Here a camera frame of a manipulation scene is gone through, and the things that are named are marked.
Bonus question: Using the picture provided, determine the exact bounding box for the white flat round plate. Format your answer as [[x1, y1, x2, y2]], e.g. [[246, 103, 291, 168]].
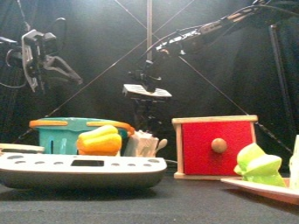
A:
[[0, 143, 47, 155]]

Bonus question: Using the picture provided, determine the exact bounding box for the dark metal frame post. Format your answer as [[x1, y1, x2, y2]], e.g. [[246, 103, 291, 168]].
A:
[[267, 24, 295, 141]]

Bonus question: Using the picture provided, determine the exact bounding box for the white perforated wrist camera mount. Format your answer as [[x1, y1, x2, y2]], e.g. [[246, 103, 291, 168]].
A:
[[122, 83, 174, 100]]

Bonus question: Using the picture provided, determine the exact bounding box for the white toy bottle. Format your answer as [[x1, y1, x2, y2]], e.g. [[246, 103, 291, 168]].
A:
[[289, 135, 299, 190]]

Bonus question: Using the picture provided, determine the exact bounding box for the grey white toy scale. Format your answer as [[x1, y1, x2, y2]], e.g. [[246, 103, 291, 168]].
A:
[[0, 152, 168, 190]]

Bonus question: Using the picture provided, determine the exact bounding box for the red wooden drawer box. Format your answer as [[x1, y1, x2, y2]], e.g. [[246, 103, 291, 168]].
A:
[[171, 115, 259, 181]]

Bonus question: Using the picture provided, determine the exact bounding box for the green toy lettuce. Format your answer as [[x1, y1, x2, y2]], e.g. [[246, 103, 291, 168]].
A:
[[232, 142, 287, 188]]

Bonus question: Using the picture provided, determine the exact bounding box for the white toy knife block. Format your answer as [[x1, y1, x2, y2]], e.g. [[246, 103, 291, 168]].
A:
[[123, 129, 162, 158]]

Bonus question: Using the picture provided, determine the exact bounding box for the grey vertical frame pole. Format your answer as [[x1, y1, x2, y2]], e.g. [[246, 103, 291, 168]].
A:
[[146, 0, 154, 63]]

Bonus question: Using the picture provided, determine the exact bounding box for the teal basket with orange handles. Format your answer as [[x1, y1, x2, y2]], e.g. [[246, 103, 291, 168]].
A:
[[28, 116, 136, 156]]

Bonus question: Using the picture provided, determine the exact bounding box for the white toy utensil round handle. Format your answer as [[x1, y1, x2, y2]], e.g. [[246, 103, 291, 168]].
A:
[[154, 137, 170, 157]]

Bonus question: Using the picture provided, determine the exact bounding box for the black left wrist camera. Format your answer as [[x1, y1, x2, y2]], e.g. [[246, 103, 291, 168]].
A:
[[39, 31, 62, 57]]

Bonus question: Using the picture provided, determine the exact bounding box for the yellow orange toy pepper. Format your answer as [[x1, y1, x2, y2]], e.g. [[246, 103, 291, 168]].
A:
[[76, 124, 124, 157]]

